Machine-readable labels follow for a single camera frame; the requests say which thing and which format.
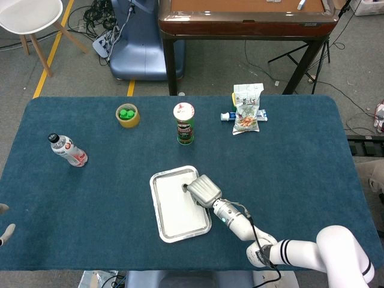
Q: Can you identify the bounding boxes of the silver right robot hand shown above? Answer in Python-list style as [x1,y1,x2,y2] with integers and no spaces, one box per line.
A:
[181,175,223,209]

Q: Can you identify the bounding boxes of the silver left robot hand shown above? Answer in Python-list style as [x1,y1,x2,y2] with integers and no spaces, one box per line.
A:
[0,203,16,247]

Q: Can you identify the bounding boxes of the white paper napkin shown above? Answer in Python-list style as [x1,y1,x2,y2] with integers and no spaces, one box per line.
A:
[155,170,209,238]

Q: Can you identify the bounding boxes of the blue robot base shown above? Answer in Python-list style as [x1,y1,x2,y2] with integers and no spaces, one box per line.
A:
[109,0,185,81]

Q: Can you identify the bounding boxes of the stainless steel tray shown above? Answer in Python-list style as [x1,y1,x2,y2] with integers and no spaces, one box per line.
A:
[149,165,212,244]

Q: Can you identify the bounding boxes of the green Pringles can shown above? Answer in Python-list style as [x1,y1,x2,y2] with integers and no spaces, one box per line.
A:
[172,102,196,145]

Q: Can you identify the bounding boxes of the white blue toothpaste tube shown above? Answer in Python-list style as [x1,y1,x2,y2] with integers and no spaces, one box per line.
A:
[220,109,268,122]

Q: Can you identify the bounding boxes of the white peanut snack bag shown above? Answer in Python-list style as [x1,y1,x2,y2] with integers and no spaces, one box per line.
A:
[232,83,265,136]

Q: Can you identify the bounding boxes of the blue felt table cover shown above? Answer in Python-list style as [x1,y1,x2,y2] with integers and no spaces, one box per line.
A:
[0,95,380,272]

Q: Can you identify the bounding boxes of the clear plastic drink bottle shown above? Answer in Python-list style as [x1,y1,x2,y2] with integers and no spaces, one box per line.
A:
[47,133,89,167]

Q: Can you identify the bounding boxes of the grey blue robot torso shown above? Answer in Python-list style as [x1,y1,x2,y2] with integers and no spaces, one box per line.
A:
[124,269,254,288]

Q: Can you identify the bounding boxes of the yellow tape roll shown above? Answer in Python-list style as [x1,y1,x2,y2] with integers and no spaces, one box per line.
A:
[115,103,140,129]

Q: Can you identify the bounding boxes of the silver foil bag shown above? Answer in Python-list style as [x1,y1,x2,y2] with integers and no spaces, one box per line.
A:
[78,269,119,288]

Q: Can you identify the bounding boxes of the white stained cloth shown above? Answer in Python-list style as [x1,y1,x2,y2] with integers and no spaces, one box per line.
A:
[253,269,299,288]

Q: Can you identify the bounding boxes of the black tripod stand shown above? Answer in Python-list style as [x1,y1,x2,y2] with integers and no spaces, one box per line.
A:
[267,0,352,94]

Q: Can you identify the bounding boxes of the brown mahjong table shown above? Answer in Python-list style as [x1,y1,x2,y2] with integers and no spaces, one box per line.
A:
[158,0,340,96]

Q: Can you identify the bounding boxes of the beige trouser leg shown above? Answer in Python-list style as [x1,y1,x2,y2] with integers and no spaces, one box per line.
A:
[354,158,384,194]

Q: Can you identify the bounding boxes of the white red power strip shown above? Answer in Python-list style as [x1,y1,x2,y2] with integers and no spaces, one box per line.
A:
[373,100,384,133]

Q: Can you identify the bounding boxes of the white chair wooden legs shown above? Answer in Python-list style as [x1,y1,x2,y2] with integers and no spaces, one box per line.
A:
[0,0,90,78]

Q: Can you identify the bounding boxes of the white storage box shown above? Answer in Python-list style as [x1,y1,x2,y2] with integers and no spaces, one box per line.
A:
[349,0,384,16]

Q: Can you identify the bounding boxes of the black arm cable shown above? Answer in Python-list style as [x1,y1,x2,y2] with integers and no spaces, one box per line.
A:
[230,203,283,288]

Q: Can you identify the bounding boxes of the black cable bundle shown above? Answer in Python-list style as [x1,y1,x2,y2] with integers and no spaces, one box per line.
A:
[67,0,121,40]

